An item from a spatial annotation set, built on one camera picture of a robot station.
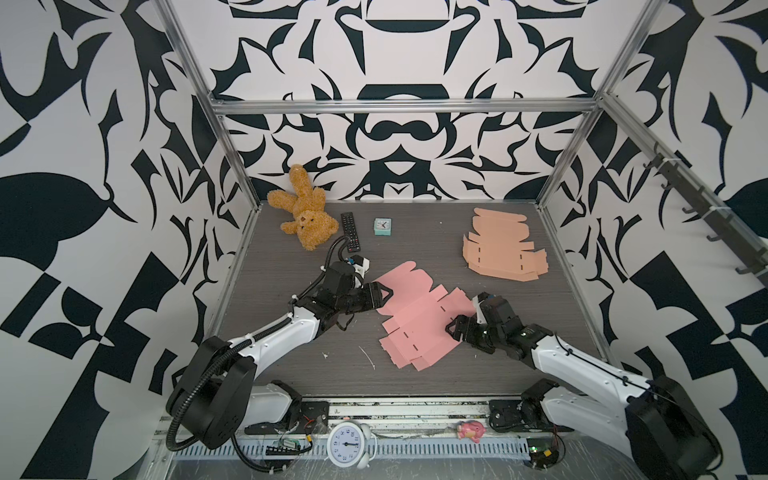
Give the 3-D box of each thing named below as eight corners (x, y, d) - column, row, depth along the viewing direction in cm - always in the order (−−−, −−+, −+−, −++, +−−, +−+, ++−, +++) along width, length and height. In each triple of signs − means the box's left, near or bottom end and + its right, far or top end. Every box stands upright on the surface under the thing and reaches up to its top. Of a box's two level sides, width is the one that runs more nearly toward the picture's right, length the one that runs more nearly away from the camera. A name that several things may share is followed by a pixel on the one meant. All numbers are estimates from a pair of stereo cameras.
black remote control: (348, 253, 108) (347, 249, 106) (340, 217, 118) (339, 213, 116) (361, 250, 108) (361, 246, 106) (352, 215, 119) (352, 211, 117)
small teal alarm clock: (374, 235, 112) (374, 231, 110) (374, 221, 116) (374, 217, 115) (391, 235, 112) (391, 231, 110) (391, 221, 116) (391, 217, 115)
